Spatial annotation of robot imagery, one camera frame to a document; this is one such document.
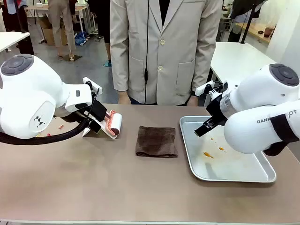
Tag person's left hand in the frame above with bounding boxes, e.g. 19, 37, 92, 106
187, 95, 199, 107

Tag small white side table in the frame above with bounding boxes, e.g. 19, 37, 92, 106
0, 31, 30, 53

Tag dark hanging fabric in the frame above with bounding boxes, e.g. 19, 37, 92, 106
229, 0, 270, 21

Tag metal floor base plate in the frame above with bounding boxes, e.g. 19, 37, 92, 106
58, 53, 83, 63

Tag dark clothed seated person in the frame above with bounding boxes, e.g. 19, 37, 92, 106
16, 37, 36, 56

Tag brown cloth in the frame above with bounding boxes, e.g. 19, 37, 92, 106
135, 125, 179, 158

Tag black slanted pole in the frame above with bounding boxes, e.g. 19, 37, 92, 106
239, 0, 256, 45

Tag silver metal tray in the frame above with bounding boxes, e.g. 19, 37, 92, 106
179, 115, 277, 183

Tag black cord with inline control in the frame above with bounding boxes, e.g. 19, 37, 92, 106
143, 0, 151, 104

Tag large white side table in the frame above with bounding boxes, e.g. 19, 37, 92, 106
204, 41, 285, 107

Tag wooden workbench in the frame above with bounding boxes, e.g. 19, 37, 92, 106
234, 22, 272, 44

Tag person's right hand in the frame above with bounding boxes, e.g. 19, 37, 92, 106
118, 90, 132, 105

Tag person in dark red clothes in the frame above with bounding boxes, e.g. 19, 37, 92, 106
0, 0, 27, 32

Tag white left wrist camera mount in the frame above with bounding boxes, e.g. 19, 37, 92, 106
82, 76, 103, 96

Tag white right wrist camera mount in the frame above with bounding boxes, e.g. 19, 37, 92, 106
196, 80, 229, 99

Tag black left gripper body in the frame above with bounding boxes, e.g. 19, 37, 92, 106
90, 100, 109, 123

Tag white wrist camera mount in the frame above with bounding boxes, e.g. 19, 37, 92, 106
196, 80, 229, 99
82, 76, 103, 96

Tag white background desk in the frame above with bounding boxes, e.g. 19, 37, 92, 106
25, 4, 97, 36

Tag thin black cable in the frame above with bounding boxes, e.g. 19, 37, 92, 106
87, 87, 101, 123

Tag black upright pole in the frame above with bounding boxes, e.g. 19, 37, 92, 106
14, 0, 28, 34

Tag person in beige jacket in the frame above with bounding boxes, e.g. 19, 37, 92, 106
109, 0, 223, 106

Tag white folded roller stand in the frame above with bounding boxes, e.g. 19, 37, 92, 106
82, 121, 118, 141

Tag blue jeans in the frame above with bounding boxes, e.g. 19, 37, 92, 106
130, 97, 158, 105

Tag thick black sleeved cable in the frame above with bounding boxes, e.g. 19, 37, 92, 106
0, 120, 91, 145

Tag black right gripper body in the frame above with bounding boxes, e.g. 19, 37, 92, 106
205, 95, 228, 125

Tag person in beige trousers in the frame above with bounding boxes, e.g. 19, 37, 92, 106
47, 0, 77, 62

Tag blue plastic bag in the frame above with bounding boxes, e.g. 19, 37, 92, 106
74, 31, 90, 46

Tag black undershirt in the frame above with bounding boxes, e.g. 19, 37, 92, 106
153, 0, 174, 28

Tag person in black clothes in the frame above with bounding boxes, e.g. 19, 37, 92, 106
88, 0, 112, 60

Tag pink white lint roller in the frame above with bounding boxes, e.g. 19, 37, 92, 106
104, 110, 124, 138

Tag brown cardboard box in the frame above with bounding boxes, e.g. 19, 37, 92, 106
38, 17, 68, 46

